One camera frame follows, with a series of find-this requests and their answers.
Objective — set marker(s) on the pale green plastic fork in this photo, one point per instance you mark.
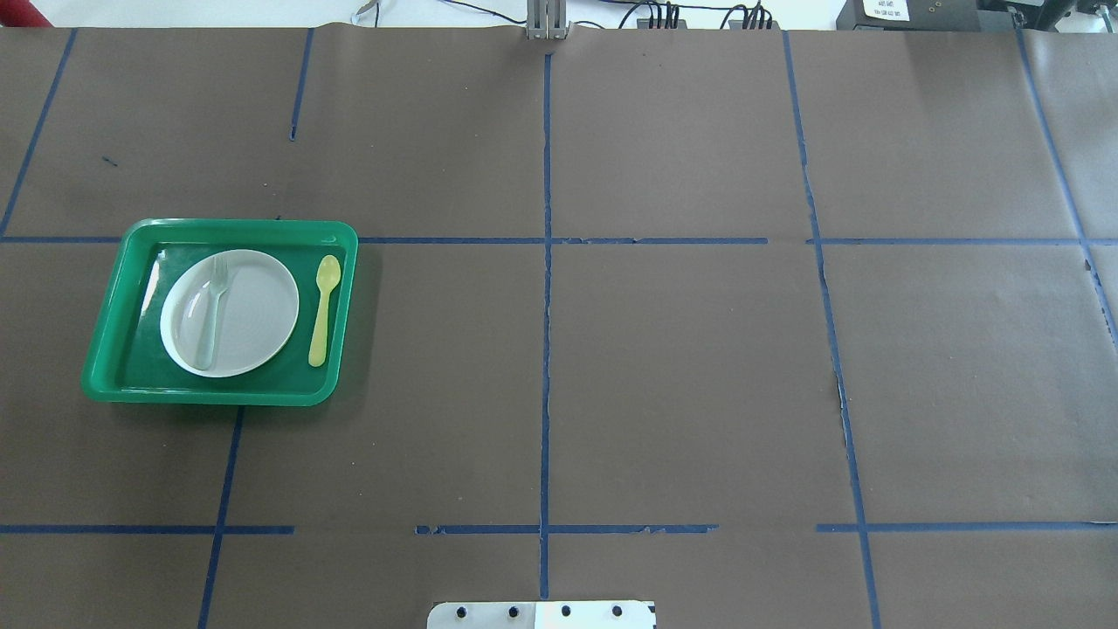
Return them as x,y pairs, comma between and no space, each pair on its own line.
218,286

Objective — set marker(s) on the yellow plastic spoon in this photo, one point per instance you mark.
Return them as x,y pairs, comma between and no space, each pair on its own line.
327,278

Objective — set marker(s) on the white round plate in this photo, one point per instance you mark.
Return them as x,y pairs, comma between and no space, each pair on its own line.
258,313

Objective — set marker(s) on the black equipment box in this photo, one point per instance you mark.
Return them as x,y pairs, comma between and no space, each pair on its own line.
950,16

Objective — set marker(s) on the green plastic tray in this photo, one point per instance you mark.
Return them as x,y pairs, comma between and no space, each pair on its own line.
126,361

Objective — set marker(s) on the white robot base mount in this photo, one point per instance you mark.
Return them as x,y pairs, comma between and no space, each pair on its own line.
544,614

